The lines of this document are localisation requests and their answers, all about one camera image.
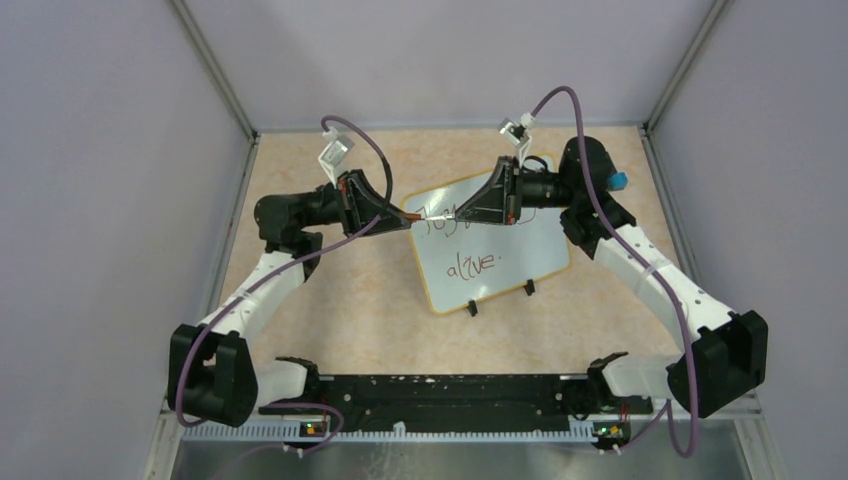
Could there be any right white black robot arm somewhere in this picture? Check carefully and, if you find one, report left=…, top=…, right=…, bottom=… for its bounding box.
left=454, top=137, right=769, bottom=418

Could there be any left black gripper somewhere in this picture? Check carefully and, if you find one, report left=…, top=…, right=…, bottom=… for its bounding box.
left=296, top=168, right=412, bottom=238

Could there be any white cable duct strip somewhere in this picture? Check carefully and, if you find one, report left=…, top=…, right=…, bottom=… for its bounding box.
left=182, top=420, right=598, bottom=443

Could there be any aluminium frame rail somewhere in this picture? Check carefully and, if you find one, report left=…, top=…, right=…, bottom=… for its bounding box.
left=144, top=374, right=782, bottom=479

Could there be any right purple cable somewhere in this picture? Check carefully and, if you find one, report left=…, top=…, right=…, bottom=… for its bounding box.
left=529, top=86, right=701, bottom=460

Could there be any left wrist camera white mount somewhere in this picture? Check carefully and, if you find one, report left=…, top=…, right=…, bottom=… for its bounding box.
left=318, top=127, right=354, bottom=187

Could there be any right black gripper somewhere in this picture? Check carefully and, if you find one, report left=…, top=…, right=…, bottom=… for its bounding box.
left=455, top=157, right=577, bottom=227

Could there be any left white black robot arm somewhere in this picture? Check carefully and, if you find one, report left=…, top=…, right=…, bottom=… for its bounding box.
left=167, top=169, right=417, bottom=427

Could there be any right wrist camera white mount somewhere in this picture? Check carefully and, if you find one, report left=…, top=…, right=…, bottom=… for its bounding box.
left=498, top=112, right=536, bottom=166

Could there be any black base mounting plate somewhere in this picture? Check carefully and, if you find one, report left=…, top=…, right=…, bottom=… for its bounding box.
left=298, top=374, right=654, bottom=433

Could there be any light blue lego brick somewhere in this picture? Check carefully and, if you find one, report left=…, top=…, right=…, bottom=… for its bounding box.
left=607, top=171, right=629, bottom=191

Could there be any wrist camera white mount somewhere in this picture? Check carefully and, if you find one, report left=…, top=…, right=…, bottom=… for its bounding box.
left=318, top=127, right=354, bottom=187
left=498, top=112, right=536, bottom=166

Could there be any yellow-framed whiteboard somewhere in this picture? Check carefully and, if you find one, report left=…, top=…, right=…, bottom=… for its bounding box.
left=401, top=171, right=570, bottom=314

